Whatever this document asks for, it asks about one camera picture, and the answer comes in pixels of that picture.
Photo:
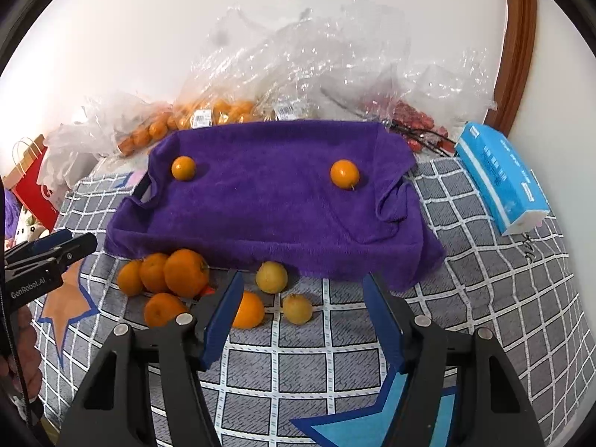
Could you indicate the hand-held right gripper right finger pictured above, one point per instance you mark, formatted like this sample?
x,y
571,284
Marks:
x,y
382,326

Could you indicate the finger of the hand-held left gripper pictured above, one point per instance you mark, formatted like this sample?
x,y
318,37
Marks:
x,y
70,251
42,243

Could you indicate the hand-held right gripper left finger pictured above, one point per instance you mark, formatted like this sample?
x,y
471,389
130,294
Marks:
x,y
223,330

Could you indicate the small orange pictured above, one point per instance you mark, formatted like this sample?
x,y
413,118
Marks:
x,y
128,279
250,310
152,271
163,310
184,168
345,174

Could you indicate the large orange with stem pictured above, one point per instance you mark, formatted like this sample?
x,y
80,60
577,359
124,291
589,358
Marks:
x,y
186,273

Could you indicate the yellow round fruit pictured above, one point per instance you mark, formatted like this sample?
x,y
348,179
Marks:
x,y
297,309
272,277

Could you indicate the clear bag of red fruits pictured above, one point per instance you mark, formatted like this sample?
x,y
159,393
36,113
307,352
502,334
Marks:
x,y
409,111

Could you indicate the person's left hand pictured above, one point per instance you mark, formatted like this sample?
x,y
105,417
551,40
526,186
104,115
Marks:
x,y
25,354

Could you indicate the floral printed cloth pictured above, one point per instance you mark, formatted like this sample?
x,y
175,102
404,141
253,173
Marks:
x,y
28,228

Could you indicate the red paper bag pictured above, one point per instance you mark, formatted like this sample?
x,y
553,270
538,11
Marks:
x,y
35,186

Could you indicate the grey checkered blanket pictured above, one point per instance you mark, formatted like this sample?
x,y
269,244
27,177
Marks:
x,y
298,382

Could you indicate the white plastic bag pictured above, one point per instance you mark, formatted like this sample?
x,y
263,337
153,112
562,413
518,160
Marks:
x,y
70,149

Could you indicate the clear bag of oranges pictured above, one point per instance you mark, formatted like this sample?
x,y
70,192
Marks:
x,y
144,132
219,111

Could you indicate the purple towel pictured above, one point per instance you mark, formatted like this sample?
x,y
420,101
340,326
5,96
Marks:
x,y
279,195

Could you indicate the blue tissue pack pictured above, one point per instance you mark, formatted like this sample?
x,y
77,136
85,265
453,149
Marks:
x,y
505,181

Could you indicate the brown wooden door frame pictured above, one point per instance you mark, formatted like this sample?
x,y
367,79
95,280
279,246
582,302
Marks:
x,y
514,46

